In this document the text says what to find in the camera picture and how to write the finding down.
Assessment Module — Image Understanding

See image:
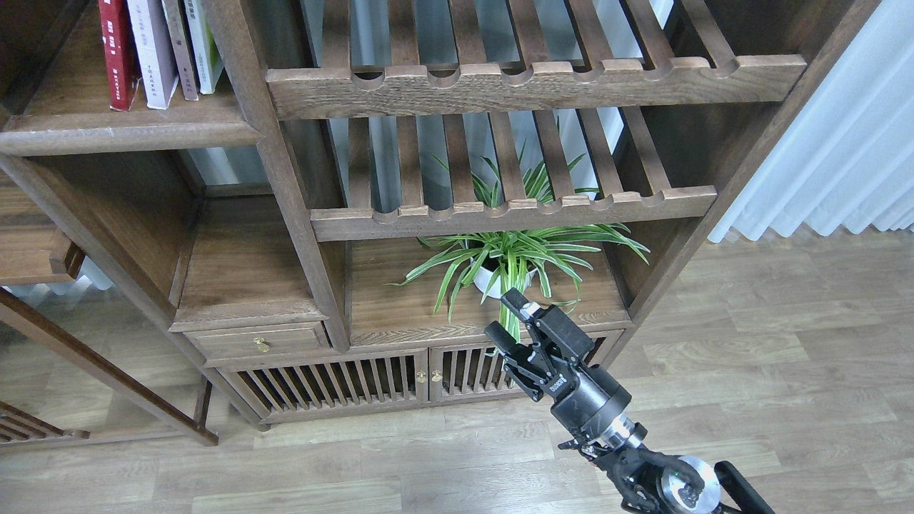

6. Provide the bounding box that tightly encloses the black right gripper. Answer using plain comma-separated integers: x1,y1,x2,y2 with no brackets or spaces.
484,288,633,443

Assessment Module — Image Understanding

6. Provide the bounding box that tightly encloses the pale lilac paperback book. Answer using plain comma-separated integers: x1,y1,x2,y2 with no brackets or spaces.
127,0,179,110

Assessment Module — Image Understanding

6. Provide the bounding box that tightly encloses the red paperback book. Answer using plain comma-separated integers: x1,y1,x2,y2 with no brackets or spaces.
98,1,141,111

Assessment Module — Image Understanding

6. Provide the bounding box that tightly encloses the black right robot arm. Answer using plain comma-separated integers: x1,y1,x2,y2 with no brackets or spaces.
484,289,771,513

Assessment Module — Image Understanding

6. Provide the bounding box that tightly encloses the white plant pot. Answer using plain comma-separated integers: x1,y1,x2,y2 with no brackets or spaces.
473,259,538,303

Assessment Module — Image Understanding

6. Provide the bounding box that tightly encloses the green spider plant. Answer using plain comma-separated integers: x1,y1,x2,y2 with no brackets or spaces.
388,157,650,320

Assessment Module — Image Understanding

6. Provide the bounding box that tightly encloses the dark wooden bookshelf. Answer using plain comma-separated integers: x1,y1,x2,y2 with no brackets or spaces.
2,1,878,426

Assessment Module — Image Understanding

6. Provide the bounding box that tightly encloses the brass drawer knob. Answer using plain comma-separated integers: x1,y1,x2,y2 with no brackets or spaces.
253,337,271,353

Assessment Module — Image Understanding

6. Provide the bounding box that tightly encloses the white curtain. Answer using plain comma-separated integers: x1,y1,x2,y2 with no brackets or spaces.
708,1,913,243

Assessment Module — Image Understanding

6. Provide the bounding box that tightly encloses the white green upright book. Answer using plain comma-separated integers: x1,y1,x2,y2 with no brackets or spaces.
185,1,224,95

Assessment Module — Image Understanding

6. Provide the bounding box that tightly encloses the brown upright book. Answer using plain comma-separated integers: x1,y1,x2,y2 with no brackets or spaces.
162,0,199,101

